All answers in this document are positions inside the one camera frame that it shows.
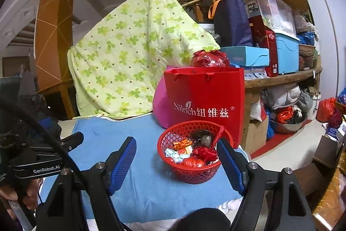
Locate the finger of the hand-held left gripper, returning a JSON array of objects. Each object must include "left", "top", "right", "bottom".
[
  {"left": 36, "top": 115, "right": 62, "bottom": 139},
  {"left": 58, "top": 131, "right": 84, "bottom": 152}
]

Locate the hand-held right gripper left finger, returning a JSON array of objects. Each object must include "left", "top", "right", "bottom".
[{"left": 35, "top": 136, "right": 137, "bottom": 231}]

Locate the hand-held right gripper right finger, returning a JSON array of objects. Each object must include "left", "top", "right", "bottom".
[{"left": 216, "top": 138, "right": 317, "bottom": 231}]

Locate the red ribbon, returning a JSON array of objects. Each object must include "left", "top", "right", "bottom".
[{"left": 193, "top": 125, "right": 226, "bottom": 164}]

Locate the red mesh basket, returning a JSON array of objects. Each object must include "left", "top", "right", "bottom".
[{"left": 157, "top": 121, "right": 234, "bottom": 184}]

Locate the red shiny wrapper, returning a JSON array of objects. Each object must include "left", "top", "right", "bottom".
[{"left": 181, "top": 157, "right": 206, "bottom": 169}]

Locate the light blue paper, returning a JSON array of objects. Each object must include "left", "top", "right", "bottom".
[{"left": 165, "top": 148, "right": 190, "bottom": 164}]

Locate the orange wrapper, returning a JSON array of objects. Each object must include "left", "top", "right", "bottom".
[{"left": 173, "top": 139, "right": 194, "bottom": 150}]

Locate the person's left hand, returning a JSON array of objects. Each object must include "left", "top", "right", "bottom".
[{"left": 0, "top": 179, "right": 41, "bottom": 211}]

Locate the blue towel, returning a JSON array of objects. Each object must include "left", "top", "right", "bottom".
[{"left": 39, "top": 113, "right": 244, "bottom": 221}]

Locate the pink pillow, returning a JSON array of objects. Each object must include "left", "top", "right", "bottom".
[{"left": 153, "top": 66, "right": 176, "bottom": 129}]

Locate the metal basin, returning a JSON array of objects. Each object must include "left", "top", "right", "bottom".
[{"left": 269, "top": 112, "right": 307, "bottom": 135}]

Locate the brown wooden door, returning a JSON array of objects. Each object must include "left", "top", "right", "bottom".
[{"left": 1, "top": 56, "right": 35, "bottom": 77}]

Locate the orange red plastic bag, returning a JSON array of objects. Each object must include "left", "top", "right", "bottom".
[{"left": 276, "top": 106, "right": 295, "bottom": 123}]

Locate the red paper bag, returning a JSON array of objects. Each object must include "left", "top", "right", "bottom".
[{"left": 163, "top": 67, "right": 245, "bottom": 149}]

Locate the grey white bundle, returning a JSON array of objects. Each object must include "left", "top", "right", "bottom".
[{"left": 261, "top": 85, "right": 302, "bottom": 110}]

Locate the wooden cabinet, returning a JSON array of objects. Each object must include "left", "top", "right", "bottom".
[{"left": 34, "top": 0, "right": 82, "bottom": 119}]

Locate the brown cardboard box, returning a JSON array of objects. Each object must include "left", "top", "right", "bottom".
[{"left": 314, "top": 136, "right": 340, "bottom": 168}]

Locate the white blue packet box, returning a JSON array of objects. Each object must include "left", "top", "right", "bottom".
[{"left": 230, "top": 65, "right": 268, "bottom": 80}]

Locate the wooden shelf plank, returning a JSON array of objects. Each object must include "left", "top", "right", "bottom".
[{"left": 243, "top": 66, "right": 323, "bottom": 89}]

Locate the white plastic bucket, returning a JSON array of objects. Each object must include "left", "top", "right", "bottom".
[{"left": 308, "top": 90, "right": 322, "bottom": 120}]

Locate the green clover print quilt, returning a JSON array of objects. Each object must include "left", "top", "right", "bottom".
[{"left": 67, "top": 0, "right": 221, "bottom": 119}]

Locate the light blue flat box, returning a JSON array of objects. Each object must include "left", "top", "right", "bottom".
[{"left": 219, "top": 46, "right": 270, "bottom": 67}]

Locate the maroon plastic bag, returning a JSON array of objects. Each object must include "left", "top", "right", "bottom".
[{"left": 328, "top": 109, "right": 344, "bottom": 129}]

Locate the dark red box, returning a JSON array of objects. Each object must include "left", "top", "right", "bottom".
[{"left": 249, "top": 16, "right": 279, "bottom": 77}]

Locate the light blue storage bin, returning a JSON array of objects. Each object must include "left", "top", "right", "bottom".
[{"left": 273, "top": 29, "right": 300, "bottom": 75}]

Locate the blue plastic bag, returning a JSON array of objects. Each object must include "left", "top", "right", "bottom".
[
  {"left": 336, "top": 87, "right": 346, "bottom": 105},
  {"left": 296, "top": 32, "right": 315, "bottom": 46}
]

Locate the woven basket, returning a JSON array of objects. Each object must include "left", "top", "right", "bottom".
[{"left": 299, "top": 44, "right": 317, "bottom": 57}]

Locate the clear plastic storage box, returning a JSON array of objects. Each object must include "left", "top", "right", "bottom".
[{"left": 243, "top": 0, "right": 297, "bottom": 37}]

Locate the black cable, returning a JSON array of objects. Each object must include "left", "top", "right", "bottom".
[{"left": 0, "top": 97, "right": 91, "bottom": 191}]

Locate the navy bag with orange handles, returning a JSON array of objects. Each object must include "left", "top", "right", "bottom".
[{"left": 208, "top": 0, "right": 254, "bottom": 47}]

